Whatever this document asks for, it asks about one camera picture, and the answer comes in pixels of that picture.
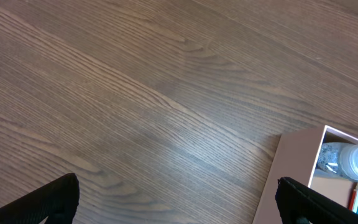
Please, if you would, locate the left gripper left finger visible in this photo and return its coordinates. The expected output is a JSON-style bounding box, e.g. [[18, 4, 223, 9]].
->
[[0, 173, 80, 224]]

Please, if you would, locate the white cardboard box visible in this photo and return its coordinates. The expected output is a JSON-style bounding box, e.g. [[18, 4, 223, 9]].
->
[[252, 125, 358, 224]]

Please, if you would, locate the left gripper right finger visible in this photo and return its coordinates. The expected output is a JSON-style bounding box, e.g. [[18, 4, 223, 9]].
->
[[275, 177, 358, 224]]

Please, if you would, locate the clear soap pump bottle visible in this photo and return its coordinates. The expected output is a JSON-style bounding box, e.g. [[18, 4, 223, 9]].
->
[[316, 142, 358, 182]]

